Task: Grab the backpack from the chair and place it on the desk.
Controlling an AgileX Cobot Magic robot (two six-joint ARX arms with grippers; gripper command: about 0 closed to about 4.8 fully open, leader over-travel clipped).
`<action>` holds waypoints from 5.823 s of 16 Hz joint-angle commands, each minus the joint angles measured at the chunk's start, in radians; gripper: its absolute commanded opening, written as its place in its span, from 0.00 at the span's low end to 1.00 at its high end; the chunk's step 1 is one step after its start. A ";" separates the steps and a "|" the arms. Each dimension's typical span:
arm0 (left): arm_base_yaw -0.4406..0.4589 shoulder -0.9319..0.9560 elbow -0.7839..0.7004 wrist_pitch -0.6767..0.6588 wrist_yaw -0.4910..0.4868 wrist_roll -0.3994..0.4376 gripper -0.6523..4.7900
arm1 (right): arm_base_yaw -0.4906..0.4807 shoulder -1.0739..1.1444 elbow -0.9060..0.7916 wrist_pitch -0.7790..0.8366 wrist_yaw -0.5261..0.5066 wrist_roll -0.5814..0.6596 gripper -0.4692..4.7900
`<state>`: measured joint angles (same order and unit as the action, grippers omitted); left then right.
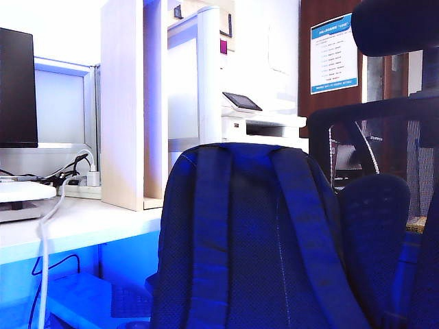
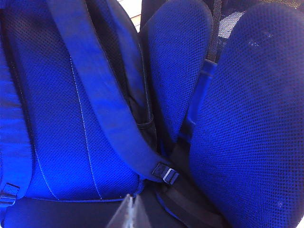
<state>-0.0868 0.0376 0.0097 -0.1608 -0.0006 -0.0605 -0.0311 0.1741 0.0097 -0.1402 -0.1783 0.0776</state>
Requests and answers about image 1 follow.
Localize dark blue lumbar cushion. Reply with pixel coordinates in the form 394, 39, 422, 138
337, 173, 412, 329

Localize frosted desk partition panel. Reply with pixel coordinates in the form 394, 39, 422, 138
34, 56, 101, 148

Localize black mesh office chair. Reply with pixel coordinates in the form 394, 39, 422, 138
307, 92, 439, 329

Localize dark blue backpack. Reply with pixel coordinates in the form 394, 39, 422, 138
150, 142, 372, 329

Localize light wooden desk shelf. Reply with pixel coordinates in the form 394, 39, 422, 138
100, 0, 172, 212

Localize white computer case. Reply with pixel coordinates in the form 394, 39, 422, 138
46, 272, 154, 329

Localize black chair armrest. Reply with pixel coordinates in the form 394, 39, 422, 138
144, 272, 162, 295

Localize white office printer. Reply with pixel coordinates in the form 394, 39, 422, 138
221, 91, 309, 151

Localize black desk cable bundle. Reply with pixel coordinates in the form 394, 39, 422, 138
0, 153, 90, 182

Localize blue-bordered white poster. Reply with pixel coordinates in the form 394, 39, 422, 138
310, 12, 360, 96

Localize thin black cable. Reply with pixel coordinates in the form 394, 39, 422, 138
32, 253, 81, 329

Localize white power strip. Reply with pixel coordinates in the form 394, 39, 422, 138
63, 184, 102, 200

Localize white rounded stand plate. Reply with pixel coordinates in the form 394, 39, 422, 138
0, 180, 58, 204

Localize brown wooden door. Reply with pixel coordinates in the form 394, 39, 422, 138
298, 0, 364, 138

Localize dark chair headrest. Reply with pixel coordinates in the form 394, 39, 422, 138
351, 0, 439, 58

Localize dark keyboard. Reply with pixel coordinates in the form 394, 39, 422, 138
110, 284, 154, 318

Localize black computer monitor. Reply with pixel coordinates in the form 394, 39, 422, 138
0, 27, 38, 149

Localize white partition post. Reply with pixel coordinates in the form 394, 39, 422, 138
197, 5, 222, 147

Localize black-framed beige wall board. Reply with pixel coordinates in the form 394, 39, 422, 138
167, 0, 237, 52

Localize grey stand base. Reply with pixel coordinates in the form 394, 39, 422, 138
0, 202, 44, 223

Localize thick white cable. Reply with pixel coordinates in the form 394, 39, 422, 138
36, 176, 80, 329

